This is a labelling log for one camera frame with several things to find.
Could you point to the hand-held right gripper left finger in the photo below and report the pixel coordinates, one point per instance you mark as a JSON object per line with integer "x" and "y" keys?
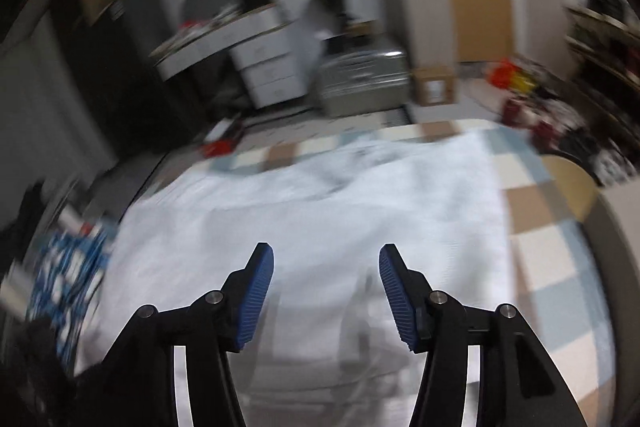
{"x": 255, "y": 297}

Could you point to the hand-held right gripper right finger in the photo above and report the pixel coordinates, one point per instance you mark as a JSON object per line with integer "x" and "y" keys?
{"x": 400, "y": 297}

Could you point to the light grey hoodie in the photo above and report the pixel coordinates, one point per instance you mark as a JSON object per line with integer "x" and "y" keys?
{"x": 320, "y": 207}

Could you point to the red packet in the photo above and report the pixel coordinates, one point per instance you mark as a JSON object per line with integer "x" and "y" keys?
{"x": 217, "y": 148}

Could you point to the checked bedsheet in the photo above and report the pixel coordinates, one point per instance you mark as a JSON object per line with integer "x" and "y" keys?
{"x": 550, "y": 257}

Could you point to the blue plaid cloth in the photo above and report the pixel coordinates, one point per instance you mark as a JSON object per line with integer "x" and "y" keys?
{"x": 65, "y": 267}

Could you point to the small cardboard parcel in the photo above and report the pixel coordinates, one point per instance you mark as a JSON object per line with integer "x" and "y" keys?
{"x": 432, "y": 87}

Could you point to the silver suitcase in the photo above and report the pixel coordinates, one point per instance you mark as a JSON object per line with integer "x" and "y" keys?
{"x": 360, "y": 82}

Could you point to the white desk with drawers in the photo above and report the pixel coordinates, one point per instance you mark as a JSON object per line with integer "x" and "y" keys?
{"x": 270, "y": 72}

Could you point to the black wardrobe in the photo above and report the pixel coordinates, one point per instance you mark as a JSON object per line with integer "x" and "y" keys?
{"x": 125, "y": 97}

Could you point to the red and yellow toys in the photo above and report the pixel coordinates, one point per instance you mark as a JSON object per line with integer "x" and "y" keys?
{"x": 505, "y": 74}

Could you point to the small brown box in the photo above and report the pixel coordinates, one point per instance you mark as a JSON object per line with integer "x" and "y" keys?
{"x": 362, "y": 29}

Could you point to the beige upright suitcase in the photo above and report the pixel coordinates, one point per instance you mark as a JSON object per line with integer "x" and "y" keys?
{"x": 420, "y": 17}

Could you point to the wooden shoe rack with shoes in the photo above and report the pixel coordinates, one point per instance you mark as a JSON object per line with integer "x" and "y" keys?
{"x": 600, "y": 17}

